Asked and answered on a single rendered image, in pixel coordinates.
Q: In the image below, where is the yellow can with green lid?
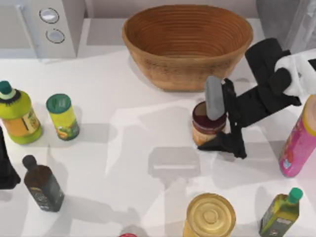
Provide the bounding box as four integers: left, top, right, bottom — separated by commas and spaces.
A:
45, 93, 80, 142

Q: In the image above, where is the small round microwave knob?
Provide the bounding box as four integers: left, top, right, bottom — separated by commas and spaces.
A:
45, 28, 66, 44

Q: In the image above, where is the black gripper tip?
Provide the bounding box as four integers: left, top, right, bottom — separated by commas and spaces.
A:
0, 127, 22, 190

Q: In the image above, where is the gold-topped yellow can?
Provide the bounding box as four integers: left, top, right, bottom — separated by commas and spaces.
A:
182, 193, 237, 237

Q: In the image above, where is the yellow-green bottle with orange label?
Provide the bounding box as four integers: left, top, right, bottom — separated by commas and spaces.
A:
0, 80, 43, 145

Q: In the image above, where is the green bottle with green cap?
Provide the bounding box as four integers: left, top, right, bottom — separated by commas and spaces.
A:
259, 187, 304, 237

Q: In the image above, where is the brown and red can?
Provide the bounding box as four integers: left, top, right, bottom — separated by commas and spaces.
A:
192, 101, 227, 146

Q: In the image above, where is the large round microwave knob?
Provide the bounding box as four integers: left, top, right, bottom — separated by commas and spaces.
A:
39, 7, 60, 24

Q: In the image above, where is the pink bottle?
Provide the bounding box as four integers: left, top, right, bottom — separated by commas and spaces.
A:
278, 94, 316, 178

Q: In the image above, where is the dark bottle with black cap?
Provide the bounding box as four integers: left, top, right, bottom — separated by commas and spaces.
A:
22, 155, 65, 213

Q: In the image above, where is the pale microwave oven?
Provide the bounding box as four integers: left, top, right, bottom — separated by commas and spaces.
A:
0, 0, 82, 60

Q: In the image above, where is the brown woven basket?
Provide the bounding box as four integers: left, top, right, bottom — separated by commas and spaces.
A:
121, 5, 254, 93

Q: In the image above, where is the grey cabinet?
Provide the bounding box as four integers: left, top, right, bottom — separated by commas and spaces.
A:
255, 0, 316, 54

